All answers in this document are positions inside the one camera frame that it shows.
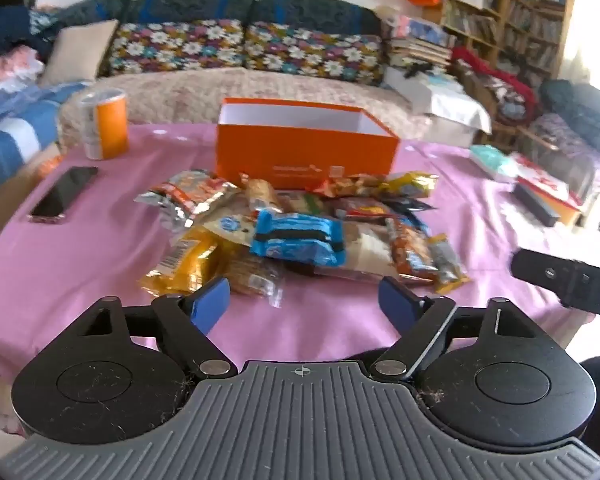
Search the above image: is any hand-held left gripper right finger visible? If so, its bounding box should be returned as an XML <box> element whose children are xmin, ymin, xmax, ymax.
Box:
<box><xmin>370</xmin><ymin>276</ymin><xmax>536</xmax><ymax>381</ymax></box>

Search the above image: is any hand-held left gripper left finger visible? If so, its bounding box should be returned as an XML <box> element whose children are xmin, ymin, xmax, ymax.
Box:
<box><xmin>77</xmin><ymin>276</ymin><xmax>238</xmax><ymax>379</ymax></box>

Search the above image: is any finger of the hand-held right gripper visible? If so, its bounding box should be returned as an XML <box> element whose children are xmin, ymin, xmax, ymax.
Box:
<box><xmin>510</xmin><ymin>248</ymin><xmax>600</xmax><ymax>320</ymax></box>

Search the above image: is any blue cookie packet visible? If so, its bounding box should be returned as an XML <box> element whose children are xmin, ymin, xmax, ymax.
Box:
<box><xmin>250</xmin><ymin>210</ymin><xmax>348</xmax><ymax>269</ymax></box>

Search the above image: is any orange cardboard box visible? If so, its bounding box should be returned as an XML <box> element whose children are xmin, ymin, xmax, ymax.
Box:
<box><xmin>215</xmin><ymin>97</ymin><xmax>401</xmax><ymax>192</ymax></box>

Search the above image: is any clear brown bread packet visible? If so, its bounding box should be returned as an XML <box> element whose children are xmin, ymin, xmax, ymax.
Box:
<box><xmin>219</xmin><ymin>246</ymin><xmax>287</xmax><ymax>309</ymax></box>

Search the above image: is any orange nut snack packet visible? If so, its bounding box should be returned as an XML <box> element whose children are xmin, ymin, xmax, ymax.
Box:
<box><xmin>386</xmin><ymin>219</ymin><xmax>442</xmax><ymax>287</ymax></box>

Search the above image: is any small yellow bar packet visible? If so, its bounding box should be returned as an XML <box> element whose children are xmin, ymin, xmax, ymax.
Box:
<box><xmin>426</xmin><ymin>233</ymin><xmax>472</xmax><ymax>296</ymax></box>

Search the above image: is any black remote control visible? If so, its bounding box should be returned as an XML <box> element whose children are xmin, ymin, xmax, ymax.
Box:
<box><xmin>512</xmin><ymin>182</ymin><xmax>562</xmax><ymax>227</ymax></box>

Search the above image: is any beige cookie packet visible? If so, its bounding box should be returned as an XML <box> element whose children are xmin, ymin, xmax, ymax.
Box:
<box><xmin>202</xmin><ymin>205</ymin><xmax>262</xmax><ymax>247</ymax></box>

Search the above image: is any red white packet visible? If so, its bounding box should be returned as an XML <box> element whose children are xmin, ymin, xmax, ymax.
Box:
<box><xmin>512</xmin><ymin>152</ymin><xmax>586</xmax><ymax>212</ymax></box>

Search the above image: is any dark snack packet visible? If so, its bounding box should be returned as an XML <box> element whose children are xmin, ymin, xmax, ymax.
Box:
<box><xmin>380</xmin><ymin>197</ymin><xmax>437</xmax><ymax>237</ymax></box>

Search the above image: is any dark red dates packet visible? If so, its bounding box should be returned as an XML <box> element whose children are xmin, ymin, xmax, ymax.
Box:
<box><xmin>330</xmin><ymin>197</ymin><xmax>397</xmax><ymax>222</ymax></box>

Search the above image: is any silver orange snack bag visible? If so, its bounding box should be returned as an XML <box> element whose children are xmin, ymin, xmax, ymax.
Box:
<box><xmin>135</xmin><ymin>169</ymin><xmax>242</xmax><ymax>231</ymax></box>

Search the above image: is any pink tablecloth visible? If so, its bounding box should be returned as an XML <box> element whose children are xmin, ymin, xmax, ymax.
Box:
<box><xmin>0</xmin><ymin>122</ymin><xmax>600</xmax><ymax>411</ymax></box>

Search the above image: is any teal white tissue pack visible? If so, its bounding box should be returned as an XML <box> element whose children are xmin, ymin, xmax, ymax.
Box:
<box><xmin>469</xmin><ymin>144</ymin><xmax>519</xmax><ymax>184</ymax></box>

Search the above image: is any yellow crinkled snack packet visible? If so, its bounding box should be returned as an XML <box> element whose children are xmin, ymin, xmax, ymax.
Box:
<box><xmin>380</xmin><ymin>172</ymin><xmax>440</xmax><ymax>199</ymax></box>

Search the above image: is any red gold bread packet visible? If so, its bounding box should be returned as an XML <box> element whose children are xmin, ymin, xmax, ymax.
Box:
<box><xmin>240</xmin><ymin>174</ymin><xmax>287</xmax><ymax>214</ymax></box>

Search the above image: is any red gold candy packet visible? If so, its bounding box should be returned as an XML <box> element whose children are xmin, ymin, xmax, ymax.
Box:
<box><xmin>311</xmin><ymin>175</ymin><xmax>390</xmax><ymax>199</ymax></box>

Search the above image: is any green snack packet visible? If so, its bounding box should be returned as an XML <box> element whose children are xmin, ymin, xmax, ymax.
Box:
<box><xmin>284</xmin><ymin>192</ymin><xmax>333</xmax><ymax>217</ymax></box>

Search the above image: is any dark blue jacket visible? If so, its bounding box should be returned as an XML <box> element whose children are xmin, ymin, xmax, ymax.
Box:
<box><xmin>537</xmin><ymin>79</ymin><xmax>600</xmax><ymax>162</ymax></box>

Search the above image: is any black smartphone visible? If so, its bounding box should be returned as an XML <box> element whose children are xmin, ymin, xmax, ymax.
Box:
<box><xmin>27</xmin><ymin>166</ymin><xmax>100</xmax><ymax>224</ymax></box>

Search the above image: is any white box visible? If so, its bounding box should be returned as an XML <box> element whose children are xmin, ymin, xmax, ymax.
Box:
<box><xmin>382</xmin><ymin>67</ymin><xmax>494</xmax><ymax>134</ymax></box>

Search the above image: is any red cloth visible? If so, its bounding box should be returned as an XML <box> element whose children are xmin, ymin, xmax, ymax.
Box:
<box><xmin>452</xmin><ymin>46</ymin><xmax>537</xmax><ymax>107</ymax></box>

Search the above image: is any orange white can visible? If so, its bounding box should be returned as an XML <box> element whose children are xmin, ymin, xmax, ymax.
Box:
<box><xmin>77</xmin><ymin>87</ymin><xmax>130</xmax><ymax>161</ymax></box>

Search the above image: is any beige fuzzy blanket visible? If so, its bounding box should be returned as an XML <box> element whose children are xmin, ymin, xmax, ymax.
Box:
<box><xmin>57</xmin><ymin>67</ymin><xmax>417</xmax><ymax>142</ymax></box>

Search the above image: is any stack of books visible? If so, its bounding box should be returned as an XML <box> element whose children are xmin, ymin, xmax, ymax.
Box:
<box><xmin>385</xmin><ymin>34</ymin><xmax>454</xmax><ymax>69</ymax></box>

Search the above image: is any wooden bookshelf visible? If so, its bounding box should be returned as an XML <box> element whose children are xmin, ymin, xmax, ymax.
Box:
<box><xmin>442</xmin><ymin>0</ymin><xmax>576</xmax><ymax>82</ymax></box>

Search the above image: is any floral cushion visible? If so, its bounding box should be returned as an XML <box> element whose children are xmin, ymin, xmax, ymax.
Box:
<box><xmin>244</xmin><ymin>21</ymin><xmax>385</xmax><ymax>87</ymax></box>
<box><xmin>107</xmin><ymin>20</ymin><xmax>246</xmax><ymax>79</ymax></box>

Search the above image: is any blue striped blanket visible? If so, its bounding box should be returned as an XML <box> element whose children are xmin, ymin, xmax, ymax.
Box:
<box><xmin>0</xmin><ymin>80</ymin><xmax>94</xmax><ymax>202</ymax></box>

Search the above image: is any beige pillow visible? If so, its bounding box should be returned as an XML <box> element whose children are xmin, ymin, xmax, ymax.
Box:
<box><xmin>37</xmin><ymin>19</ymin><xmax>120</xmax><ymax>87</ymax></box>

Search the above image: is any dark blue sofa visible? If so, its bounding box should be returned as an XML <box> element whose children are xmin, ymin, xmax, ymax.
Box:
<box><xmin>0</xmin><ymin>0</ymin><xmax>387</xmax><ymax>86</ymax></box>

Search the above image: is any pile of clothes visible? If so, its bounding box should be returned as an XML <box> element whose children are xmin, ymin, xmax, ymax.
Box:
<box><xmin>0</xmin><ymin>5</ymin><xmax>58</xmax><ymax>92</ymax></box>

